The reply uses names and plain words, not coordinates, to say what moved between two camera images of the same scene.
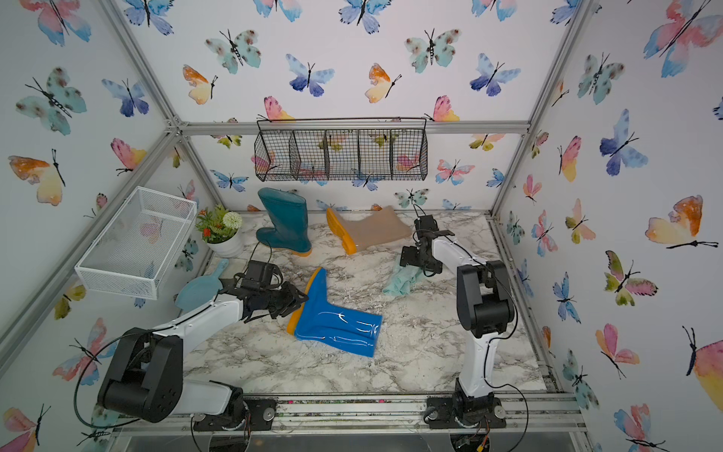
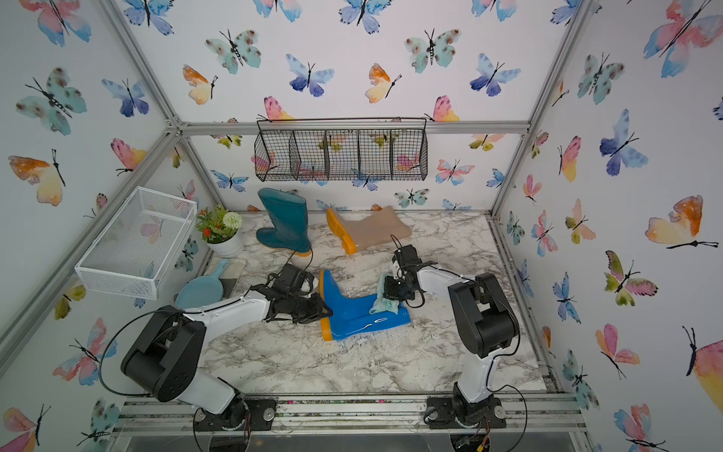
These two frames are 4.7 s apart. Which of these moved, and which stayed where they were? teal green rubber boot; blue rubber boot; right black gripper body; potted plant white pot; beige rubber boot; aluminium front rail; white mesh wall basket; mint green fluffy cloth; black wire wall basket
Moved: mint green fluffy cloth; blue rubber boot; right black gripper body
Stayed: aluminium front rail; beige rubber boot; teal green rubber boot; white mesh wall basket; potted plant white pot; black wire wall basket
